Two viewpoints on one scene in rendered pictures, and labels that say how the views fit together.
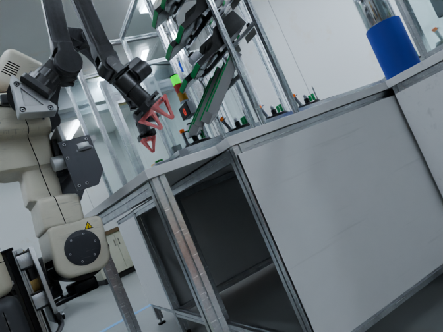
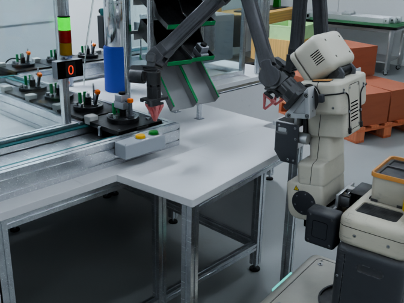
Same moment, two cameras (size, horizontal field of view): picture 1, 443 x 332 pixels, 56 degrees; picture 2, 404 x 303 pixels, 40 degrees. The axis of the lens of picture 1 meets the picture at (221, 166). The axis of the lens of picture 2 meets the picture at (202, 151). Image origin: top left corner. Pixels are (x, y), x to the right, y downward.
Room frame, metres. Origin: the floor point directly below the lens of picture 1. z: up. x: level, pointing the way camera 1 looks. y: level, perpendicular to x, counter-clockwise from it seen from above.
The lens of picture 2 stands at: (2.46, 2.34, 1.67)
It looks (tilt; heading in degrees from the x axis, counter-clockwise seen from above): 20 degrees down; 250
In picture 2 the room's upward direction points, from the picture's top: 1 degrees clockwise
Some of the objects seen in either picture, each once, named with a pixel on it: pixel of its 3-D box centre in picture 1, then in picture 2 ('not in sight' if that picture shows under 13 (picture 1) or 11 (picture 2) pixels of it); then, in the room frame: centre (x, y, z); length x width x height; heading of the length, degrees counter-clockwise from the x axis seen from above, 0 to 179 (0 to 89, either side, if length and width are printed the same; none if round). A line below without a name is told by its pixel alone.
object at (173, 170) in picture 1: (182, 176); (191, 148); (1.73, 0.17, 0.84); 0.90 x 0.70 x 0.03; 34
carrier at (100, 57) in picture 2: not in sight; (87, 50); (1.94, -1.48, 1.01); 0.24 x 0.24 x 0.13; 27
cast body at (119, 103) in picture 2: (193, 129); (120, 99); (2.02, 0.06, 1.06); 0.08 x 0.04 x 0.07; 117
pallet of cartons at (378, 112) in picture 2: not in sight; (345, 85); (-0.83, -2.44, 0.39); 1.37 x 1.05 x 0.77; 112
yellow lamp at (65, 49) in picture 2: (182, 97); (65, 48); (2.24, 0.05, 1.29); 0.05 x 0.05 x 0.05
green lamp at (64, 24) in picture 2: (175, 80); (64, 23); (2.24, 0.05, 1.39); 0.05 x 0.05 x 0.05
